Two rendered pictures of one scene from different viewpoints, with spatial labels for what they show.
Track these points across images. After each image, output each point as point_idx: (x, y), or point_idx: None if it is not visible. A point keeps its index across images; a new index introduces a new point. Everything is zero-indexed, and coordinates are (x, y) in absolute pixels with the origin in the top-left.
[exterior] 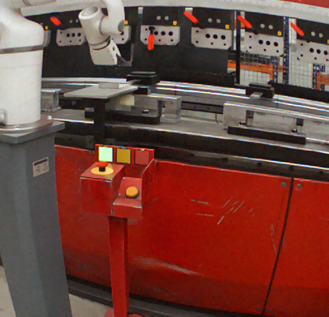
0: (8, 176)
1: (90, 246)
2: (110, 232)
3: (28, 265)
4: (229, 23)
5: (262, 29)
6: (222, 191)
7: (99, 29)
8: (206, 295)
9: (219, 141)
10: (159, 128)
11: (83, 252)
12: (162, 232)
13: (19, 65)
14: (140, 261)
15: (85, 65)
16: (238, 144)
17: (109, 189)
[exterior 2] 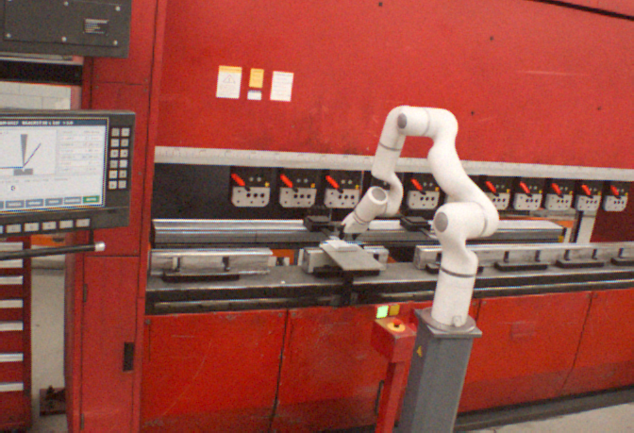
0: (462, 358)
1: (316, 394)
2: (395, 372)
3: (453, 419)
4: (439, 186)
5: None
6: None
7: (384, 210)
8: None
9: (435, 282)
10: (391, 279)
11: (306, 403)
12: (385, 358)
13: (473, 285)
14: (361, 391)
15: (209, 198)
16: None
17: (414, 340)
